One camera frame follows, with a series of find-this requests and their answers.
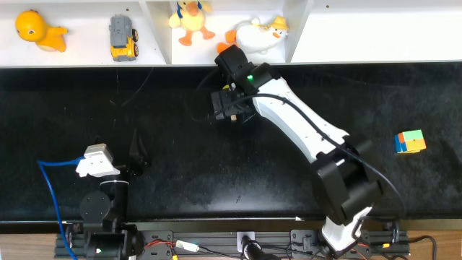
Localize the many-coloured puzzle cube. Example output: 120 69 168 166
393 129 427 155

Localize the white plush duck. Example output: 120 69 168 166
216 15 290 56

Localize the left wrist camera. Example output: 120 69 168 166
74 142 121 178

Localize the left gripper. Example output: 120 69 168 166
116 127 152 179

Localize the grey and yellow toy truck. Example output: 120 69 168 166
108 14 140 63

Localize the yellow rubber duck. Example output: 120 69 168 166
14 9 69 53

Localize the mounting rail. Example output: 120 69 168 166
53 222 438 260

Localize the blue cable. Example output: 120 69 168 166
36 155 86 260

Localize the yellow plush duck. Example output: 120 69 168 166
167 0 217 47

